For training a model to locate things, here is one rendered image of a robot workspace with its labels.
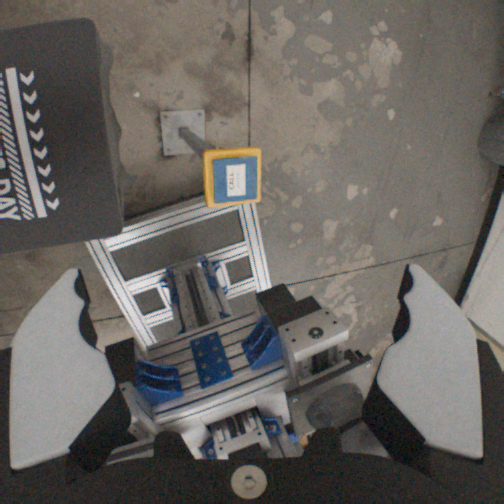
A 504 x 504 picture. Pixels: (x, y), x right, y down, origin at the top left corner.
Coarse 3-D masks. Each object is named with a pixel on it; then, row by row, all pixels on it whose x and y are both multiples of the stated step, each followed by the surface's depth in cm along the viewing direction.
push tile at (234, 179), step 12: (252, 156) 65; (216, 168) 63; (228, 168) 64; (240, 168) 64; (252, 168) 65; (216, 180) 64; (228, 180) 65; (240, 180) 66; (252, 180) 67; (216, 192) 65; (228, 192) 66; (240, 192) 67; (252, 192) 68
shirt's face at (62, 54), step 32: (32, 32) 41; (64, 32) 43; (0, 64) 41; (32, 64) 43; (64, 64) 45; (64, 96) 48; (96, 96) 50; (64, 128) 51; (96, 128) 53; (64, 160) 53; (96, 160) 56; (64, 192) 56; (96, 192) 58; (0, 224) 54; (32, 224) 56; (64, 224) 59; (96, 224) 62
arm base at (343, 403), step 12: (348, 384) 66; (324, 396) 65; (336, 396) 64; (348, 396) 64; (360, 396) 66; (312, 408) 65; (324, 408) 64; (336, 408) 62; (348, 408) 62; (360, 408) 62; (312, 420) 65; (324, 420) 63; (336, 420) 61; (348, 420) 60; (360, 420) 59
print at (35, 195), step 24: (0, 72) 42; (24, 72) 43; (0, 96) 43; (24, 96) 45; (0, 120) 45; (24, 120) 47; (0, 144) 47; (24, 144) 49; (0, 168) 49; (24, 168) 51; (48, 168) 53; (0, 192) 51; (24, 192) 53; (48, 192) 55; (0, 216) 53; (24, 216) 55
